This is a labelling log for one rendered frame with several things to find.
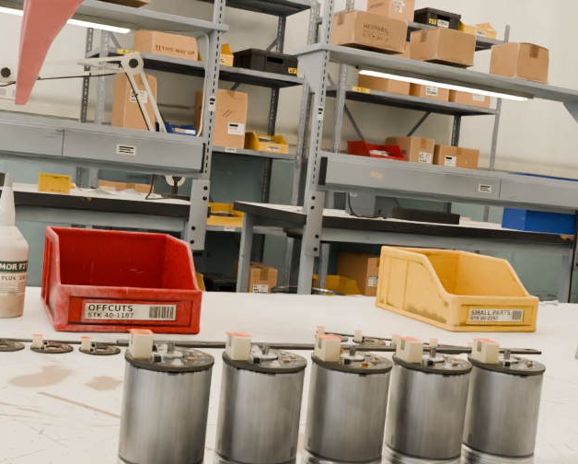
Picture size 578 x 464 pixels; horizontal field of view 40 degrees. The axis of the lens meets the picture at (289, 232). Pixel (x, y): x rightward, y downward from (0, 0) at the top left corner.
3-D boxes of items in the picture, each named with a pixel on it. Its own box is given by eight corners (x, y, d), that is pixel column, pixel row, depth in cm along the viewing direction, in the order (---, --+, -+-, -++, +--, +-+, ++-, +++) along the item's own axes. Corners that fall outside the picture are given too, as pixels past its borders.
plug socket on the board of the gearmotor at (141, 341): (160, 359, 22) (163, 335, 22) (129, 359, 21) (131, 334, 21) (155, 353, 22) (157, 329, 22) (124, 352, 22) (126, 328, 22)
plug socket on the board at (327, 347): (347, 362, 24) (349, 340, 24) (320, 361, 23) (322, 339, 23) (336, 355, 24) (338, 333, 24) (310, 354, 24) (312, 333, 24)
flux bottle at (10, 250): (-26, 318, 54) (-16, 171, 53) (-29, 308, 57) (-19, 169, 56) (26, 319, 55) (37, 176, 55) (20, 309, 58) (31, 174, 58)
